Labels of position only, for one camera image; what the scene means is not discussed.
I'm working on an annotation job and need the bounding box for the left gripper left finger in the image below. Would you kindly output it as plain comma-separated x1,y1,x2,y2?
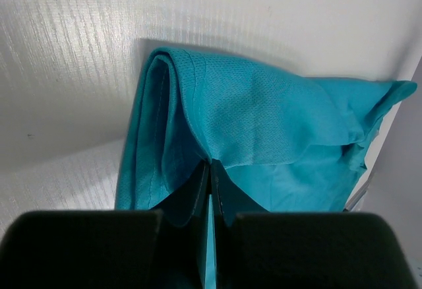
151,161,210,228

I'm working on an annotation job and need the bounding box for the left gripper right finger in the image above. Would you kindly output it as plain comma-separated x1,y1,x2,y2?
210,159,268,227

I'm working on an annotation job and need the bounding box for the teal t shirt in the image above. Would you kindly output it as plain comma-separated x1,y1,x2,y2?
115,48,417,288

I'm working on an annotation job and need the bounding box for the aluminium mounting rail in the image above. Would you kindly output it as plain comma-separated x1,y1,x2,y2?
343,174,373,212

